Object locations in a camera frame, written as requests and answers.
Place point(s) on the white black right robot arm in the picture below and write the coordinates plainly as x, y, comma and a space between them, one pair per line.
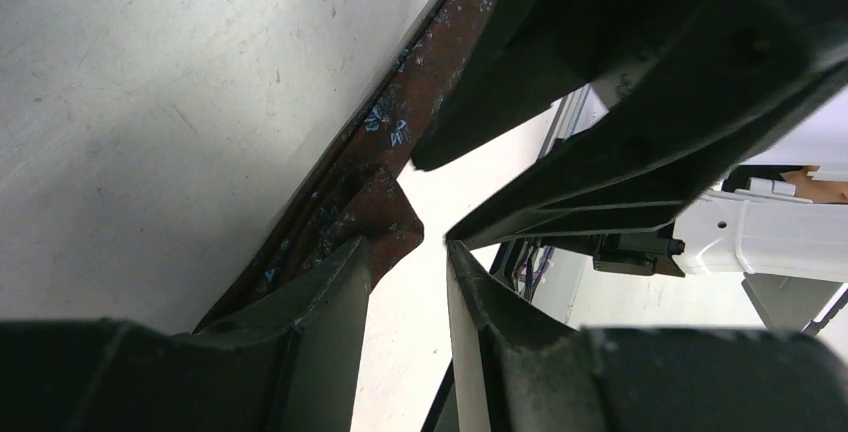
751, 224

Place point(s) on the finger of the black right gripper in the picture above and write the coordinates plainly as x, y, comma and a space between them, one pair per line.
651, 156
529, 53

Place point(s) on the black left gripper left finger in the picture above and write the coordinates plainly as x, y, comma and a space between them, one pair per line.
288, 362

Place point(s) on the dark brown blue-patterned tie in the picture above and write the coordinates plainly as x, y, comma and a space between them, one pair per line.
353, 189

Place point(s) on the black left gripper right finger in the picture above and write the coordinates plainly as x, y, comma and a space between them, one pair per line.
518, 369

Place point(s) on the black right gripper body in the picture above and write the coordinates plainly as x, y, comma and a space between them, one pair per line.
721, 58

